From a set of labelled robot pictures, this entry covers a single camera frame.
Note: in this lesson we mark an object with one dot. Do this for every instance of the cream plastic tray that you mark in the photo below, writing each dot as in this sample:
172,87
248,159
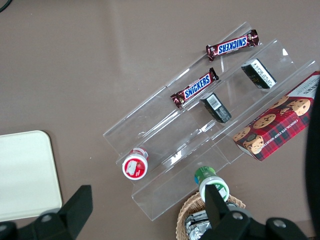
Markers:
27,175

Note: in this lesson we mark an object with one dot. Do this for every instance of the red tartan cookie box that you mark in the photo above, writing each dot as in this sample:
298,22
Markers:
277,127

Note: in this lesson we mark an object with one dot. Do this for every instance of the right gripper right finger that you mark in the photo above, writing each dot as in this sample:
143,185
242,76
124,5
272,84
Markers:
216,210

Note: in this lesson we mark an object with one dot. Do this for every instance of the red strawberry yogurt cup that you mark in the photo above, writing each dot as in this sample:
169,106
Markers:
135,166

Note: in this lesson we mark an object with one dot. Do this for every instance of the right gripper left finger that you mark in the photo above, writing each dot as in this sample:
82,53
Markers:
77,207

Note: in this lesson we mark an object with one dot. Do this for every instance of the oval wicker basket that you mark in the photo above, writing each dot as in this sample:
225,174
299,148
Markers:
187,212

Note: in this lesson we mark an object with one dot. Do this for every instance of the small black box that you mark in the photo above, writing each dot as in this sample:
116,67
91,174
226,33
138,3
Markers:
215,107
258,73

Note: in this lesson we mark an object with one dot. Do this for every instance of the Snickers chocolate bar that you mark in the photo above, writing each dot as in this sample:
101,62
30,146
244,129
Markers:
232,45
195,88

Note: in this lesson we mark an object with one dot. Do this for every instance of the silver foil packet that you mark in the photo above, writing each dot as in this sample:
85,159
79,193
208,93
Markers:
197,225

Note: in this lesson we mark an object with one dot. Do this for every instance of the clear acrylic stepped shelf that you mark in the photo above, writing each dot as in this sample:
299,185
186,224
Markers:
175,140

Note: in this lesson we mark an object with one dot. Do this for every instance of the green yogurt cup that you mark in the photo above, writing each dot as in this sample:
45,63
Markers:
208,176

